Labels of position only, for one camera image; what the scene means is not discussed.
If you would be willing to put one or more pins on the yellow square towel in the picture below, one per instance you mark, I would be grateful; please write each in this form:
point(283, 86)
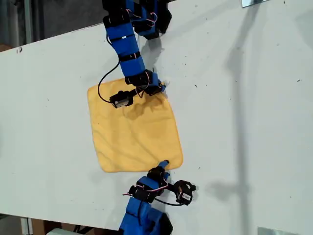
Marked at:
point(137, 137)

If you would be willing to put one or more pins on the grey metal post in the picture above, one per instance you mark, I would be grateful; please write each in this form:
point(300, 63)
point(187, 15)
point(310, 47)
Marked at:
point(28, 22)

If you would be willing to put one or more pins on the white plastic container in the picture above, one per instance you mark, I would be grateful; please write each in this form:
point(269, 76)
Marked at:
point(58, 232)

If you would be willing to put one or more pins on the black camera box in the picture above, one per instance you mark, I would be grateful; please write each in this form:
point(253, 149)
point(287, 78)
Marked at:
point(183, 193)
point(121, 100)

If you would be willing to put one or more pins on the white table leg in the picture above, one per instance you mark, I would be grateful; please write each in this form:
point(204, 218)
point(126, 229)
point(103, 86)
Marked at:
point(25, 226)

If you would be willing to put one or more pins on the black camera stalk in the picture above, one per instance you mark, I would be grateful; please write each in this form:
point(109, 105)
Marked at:
point(172, 188)

